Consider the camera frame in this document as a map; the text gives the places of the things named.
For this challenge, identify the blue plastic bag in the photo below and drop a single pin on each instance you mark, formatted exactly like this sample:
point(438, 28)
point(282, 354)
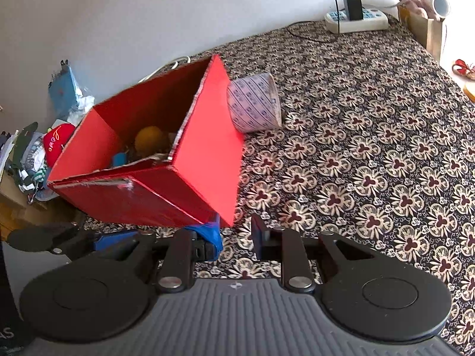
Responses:
point(63, 85)

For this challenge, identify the pile of clothes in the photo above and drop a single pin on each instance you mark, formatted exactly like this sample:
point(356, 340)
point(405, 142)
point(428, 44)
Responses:
point(22, 155)

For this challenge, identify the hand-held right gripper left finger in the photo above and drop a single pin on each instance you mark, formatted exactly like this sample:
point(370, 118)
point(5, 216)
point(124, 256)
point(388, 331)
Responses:
point(207, 237)

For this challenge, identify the red cardboard box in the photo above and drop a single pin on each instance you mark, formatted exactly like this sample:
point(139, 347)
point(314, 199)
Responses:
point(159, 193)

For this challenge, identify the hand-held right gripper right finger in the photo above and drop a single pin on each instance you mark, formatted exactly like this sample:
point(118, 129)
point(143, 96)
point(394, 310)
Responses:
point(261, 237)

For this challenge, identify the white crumpled plastic bag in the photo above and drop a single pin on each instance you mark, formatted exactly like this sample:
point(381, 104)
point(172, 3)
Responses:
point(79, 105)

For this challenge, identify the white power strip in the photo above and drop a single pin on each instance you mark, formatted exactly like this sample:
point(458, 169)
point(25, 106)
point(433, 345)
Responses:
point(367, 20)

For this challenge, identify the wooden gourd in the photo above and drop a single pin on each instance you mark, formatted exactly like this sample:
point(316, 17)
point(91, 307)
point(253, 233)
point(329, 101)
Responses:
point(150, 141)

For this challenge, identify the black charger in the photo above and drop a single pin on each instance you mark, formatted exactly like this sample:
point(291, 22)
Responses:
point(352, 7)

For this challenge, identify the red ornament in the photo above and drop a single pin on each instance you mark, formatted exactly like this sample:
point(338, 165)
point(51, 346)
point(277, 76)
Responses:
point(464, 68)

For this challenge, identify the small blue box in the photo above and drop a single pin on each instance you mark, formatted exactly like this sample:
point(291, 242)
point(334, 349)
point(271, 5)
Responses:
point(119, 159)

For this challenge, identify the floral patterned bedsheet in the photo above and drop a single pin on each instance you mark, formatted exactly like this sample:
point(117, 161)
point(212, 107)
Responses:
point(352, 155)

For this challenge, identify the red cap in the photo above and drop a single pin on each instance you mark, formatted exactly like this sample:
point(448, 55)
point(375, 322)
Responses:
point(55, 142)

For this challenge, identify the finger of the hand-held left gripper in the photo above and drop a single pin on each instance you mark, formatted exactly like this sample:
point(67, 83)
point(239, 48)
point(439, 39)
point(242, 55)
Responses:
point(109, 240)

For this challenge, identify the wooden cabinet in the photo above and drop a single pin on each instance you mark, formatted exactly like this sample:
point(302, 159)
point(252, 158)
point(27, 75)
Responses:
point(22, 211)

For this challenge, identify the patterned paper cup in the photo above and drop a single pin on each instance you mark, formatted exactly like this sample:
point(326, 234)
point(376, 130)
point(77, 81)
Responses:
point(254, 104)

